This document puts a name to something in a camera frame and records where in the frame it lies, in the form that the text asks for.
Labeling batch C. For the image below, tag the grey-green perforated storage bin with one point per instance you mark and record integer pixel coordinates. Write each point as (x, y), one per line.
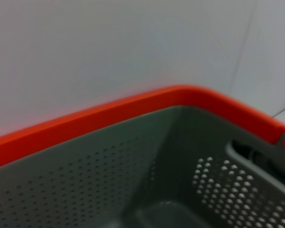
(109, 178)

